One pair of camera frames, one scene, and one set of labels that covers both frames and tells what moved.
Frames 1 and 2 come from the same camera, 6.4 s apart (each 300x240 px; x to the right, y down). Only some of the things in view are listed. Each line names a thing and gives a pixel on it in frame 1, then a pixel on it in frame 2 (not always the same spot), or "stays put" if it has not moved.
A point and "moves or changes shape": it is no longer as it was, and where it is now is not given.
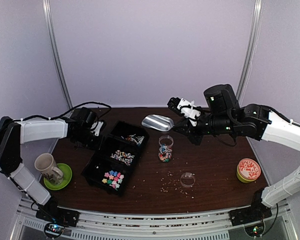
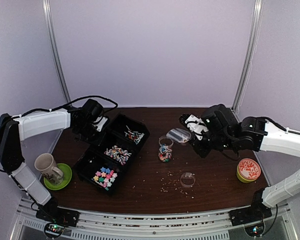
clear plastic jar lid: x=187 y=179 stays put
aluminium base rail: x=155 y=224 stays put
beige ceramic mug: x=45 y=164 stays put
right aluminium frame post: x=253 y=37 stays put
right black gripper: x=185 y=124 -> x=202 y=151
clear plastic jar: x=166 y=142 stays put
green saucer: x=67 y=177 stays put
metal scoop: x=158 y=122 -> x=179 y=135
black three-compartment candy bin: x=109 y=169 moves or changes shape
